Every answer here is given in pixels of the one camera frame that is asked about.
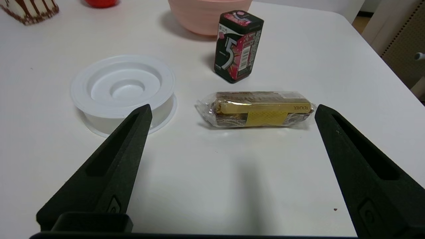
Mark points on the chocolate cake slice with blueberries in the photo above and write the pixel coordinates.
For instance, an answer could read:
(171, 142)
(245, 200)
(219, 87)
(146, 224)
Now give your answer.
(30, 10)

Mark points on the perforated pegboard panel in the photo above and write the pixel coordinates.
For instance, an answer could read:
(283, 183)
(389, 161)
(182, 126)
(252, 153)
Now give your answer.
(408, 43)

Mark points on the white furniture post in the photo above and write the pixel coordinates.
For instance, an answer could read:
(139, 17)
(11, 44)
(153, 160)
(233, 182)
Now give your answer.
(382, 23)

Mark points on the red apple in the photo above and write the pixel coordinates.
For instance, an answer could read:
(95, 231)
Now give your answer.
(101, 3)

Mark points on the black and pink gum box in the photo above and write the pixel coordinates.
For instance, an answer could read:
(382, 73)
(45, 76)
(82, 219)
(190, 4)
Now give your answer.
(235, 49)

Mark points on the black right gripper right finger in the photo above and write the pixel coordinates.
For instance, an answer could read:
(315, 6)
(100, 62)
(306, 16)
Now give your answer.
(372, 179)

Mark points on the small white knob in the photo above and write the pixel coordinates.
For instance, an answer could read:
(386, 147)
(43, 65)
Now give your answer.
(420, 56)

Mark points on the gold chocolate packet clear wrap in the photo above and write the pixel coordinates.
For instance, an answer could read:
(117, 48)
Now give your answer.
(259, 111)

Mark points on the white round plastic lid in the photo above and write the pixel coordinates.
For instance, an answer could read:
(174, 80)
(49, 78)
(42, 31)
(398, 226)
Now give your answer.
(113, 86)

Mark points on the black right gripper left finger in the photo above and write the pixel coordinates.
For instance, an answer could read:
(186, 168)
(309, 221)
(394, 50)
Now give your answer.
(111, 166)

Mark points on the pink bowl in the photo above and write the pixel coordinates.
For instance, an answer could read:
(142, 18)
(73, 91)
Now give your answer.
(206, 16)

